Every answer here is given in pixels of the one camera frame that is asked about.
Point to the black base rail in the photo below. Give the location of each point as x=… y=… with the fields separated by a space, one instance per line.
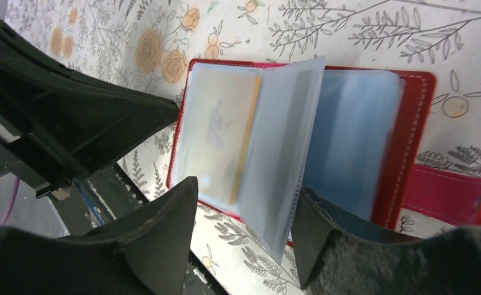
x=114 y=199

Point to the beige card in holder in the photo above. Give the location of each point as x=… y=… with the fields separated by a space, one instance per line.
x=217 y=113

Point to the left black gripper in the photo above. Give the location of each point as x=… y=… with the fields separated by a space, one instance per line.
x=57 y=124

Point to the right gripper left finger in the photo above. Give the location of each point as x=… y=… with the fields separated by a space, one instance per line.
x=32 y=264

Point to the floral table mat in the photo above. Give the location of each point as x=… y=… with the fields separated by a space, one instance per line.
x=147 y=46

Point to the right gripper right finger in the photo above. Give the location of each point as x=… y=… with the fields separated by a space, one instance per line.
x=337 y=252

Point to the red leather card holder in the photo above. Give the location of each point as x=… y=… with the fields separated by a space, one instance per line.
x=363 y=147

